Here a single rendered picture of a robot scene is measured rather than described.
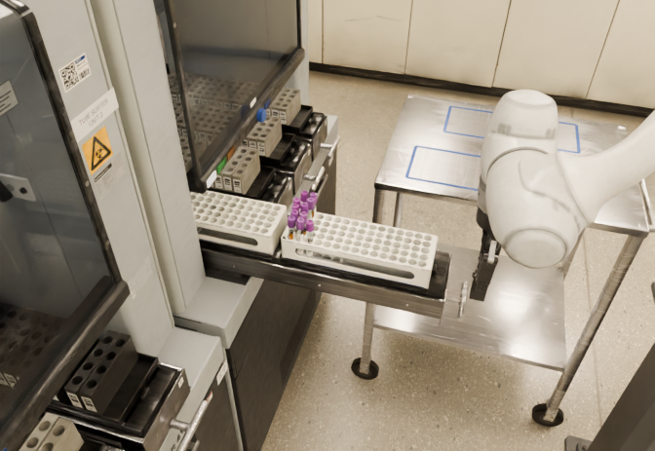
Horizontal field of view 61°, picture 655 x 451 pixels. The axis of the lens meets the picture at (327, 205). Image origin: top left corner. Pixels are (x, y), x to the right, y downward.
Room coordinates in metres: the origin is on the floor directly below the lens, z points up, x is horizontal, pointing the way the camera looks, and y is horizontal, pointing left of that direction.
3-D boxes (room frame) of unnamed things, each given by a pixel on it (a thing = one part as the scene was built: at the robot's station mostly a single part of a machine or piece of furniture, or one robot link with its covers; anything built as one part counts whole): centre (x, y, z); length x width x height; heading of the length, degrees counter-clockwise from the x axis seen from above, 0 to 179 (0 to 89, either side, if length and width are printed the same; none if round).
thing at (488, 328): (1.18, -0.46, 0.41); 0.67 x 0.46 x 0.82; 74
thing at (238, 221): (0.89, 0.24, 0.83); 0.30 x 0.10 x 0.06; 74
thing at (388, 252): (0.81, -0.06, 0.83); 0.30 x 0.10 x 0.06; 74
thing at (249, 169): (1.03, 0.19, 0.85); 0.12 x 0.02 x 0.06; 165
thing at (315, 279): (0.84, 0.07, 0.78); 0.73 x 0.14 x 0.09; 74
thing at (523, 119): (0.73, -0.30, 1.14); 0.13 x 0.11 x 0.16; 172
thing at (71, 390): (0.51, 0.36, 0.85); 0.12 x 0.02 x 0.06; 163
